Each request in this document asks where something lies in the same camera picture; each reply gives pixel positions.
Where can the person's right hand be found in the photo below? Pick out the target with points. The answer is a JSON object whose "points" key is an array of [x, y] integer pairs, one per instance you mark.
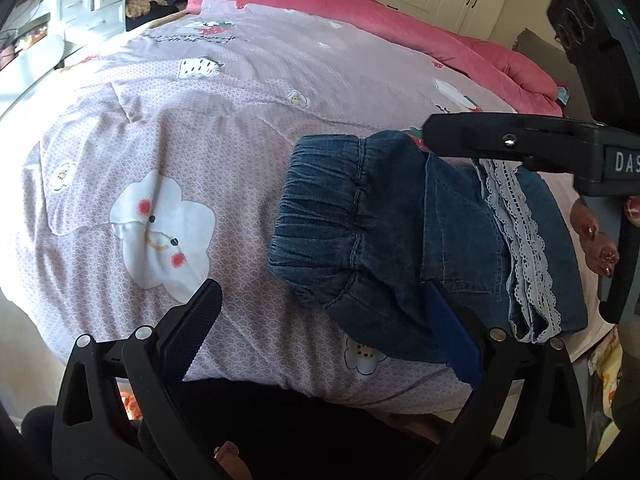
{"points": [[597, 245]]}

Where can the grey quilted headboard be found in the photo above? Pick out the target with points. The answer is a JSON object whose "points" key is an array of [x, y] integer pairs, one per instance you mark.
{"points": [[540, 50]]}

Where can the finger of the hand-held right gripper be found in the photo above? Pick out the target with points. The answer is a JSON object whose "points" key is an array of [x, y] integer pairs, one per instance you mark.
{"points": [[500, 140]]}

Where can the brown crumpled cloth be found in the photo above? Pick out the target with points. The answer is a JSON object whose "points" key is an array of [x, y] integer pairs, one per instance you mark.
{"points": [[138, 8]]}

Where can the person's left hand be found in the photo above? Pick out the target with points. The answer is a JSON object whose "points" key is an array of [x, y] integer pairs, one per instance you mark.
{"points": [[232, 462]]}

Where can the white drawer cabinet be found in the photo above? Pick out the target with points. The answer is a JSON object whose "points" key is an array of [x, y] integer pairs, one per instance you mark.
{"points": [[90, 7]]}

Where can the pink quilt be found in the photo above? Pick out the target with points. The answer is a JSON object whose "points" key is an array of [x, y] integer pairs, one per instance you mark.
{"points": [[400, 25]]}

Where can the blue denim pants lace trim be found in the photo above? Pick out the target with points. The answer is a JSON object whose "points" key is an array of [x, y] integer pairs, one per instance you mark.
{"points": [[390, 240]]}

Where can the white desk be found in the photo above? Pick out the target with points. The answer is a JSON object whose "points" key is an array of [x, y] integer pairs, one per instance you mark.
{"points": [[35, 70]]}

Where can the yellow patterned cloth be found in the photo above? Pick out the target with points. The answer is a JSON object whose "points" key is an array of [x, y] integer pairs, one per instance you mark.
{"points": [[607, 380]]}

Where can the red patterned rug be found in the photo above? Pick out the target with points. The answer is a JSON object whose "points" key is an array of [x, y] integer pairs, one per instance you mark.
{"points": [[129, 405]]}

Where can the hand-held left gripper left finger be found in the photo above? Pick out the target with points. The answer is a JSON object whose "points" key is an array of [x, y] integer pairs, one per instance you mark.
{"points": [[192, 327]]}

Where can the pink printed bed sheet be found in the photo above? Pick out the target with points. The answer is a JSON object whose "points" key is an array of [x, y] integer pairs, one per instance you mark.
{"points": [[200, 135]]}

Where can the small teal cloth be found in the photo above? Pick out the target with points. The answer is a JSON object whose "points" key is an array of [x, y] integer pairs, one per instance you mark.
{"points": [[563, 95]]}

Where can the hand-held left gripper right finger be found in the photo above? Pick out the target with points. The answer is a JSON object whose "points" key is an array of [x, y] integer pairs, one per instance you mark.
{"points": [[457, 340]]}

